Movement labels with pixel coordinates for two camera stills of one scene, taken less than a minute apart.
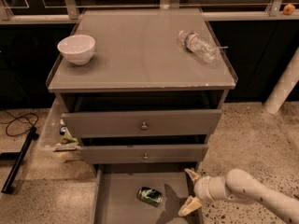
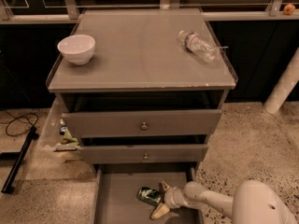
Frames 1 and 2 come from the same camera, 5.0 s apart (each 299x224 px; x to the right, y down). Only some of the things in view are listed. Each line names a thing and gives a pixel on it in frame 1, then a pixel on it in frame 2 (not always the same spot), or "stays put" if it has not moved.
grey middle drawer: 143,154 stays put
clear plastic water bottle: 198,45 stays put
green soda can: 150,196 stays put
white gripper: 202,188 -> 171,197
